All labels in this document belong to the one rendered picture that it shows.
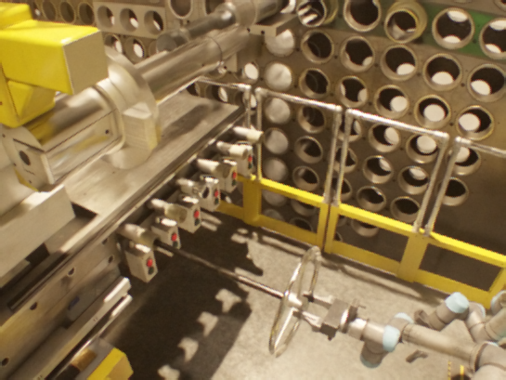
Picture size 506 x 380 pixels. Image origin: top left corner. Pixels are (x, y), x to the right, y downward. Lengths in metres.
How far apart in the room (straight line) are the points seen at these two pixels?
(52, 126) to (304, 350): 1.71
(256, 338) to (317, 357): 0.34
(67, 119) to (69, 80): 0.29
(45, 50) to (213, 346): 1.81
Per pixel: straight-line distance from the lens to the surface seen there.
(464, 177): 3.16
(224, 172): 1.88
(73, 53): 0.80
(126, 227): 1.65
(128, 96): 1.15
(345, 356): 2.31
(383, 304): 2.55
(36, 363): 1.64
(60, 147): 1.06
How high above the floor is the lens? 1.97
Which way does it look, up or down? 38 degrees down
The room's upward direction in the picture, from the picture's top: straight up
